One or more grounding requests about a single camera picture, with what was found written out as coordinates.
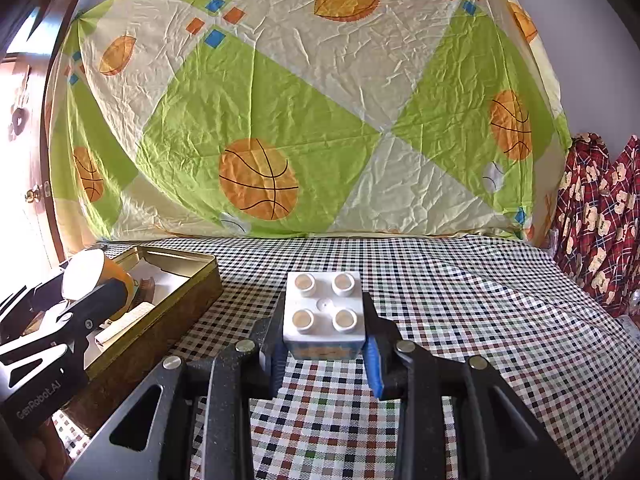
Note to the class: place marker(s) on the wooden door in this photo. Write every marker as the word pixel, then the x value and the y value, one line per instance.
pixel 30 135

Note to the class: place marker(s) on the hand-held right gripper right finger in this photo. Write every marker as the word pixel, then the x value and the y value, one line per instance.
pixel 375 367

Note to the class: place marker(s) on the white toy brick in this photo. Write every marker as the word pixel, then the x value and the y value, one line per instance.
pixel 325 320

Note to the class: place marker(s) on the gold tin box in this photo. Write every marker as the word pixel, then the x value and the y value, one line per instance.
pixel 165 330

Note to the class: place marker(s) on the brown comb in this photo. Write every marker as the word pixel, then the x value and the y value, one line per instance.
pixel 145 290

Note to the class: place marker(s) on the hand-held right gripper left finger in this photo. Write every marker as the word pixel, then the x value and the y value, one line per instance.
pixel 277 367

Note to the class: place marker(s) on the yellow toy brick with eyes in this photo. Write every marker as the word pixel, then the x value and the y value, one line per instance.
pixel 117 280

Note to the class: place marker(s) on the clear plastic bag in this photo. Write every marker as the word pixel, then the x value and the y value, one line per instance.
pixel 632 307

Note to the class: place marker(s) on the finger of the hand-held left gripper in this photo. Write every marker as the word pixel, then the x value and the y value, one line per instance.
pixel 95 305
pixel 45 287

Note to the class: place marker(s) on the red door decoration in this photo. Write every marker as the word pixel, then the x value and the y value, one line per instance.
pixel 20 115

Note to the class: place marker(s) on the red plaid bear blanket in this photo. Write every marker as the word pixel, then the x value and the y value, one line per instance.
pixel 595 210

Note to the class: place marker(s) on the basketball print bed sheet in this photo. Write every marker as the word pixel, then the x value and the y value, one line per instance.
pixel 300 110

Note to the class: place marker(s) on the white and gold box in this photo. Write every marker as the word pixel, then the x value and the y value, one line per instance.
pixel 127 319

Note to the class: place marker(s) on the checkered bed sheet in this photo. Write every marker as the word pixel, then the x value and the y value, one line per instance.
pixel 475 300

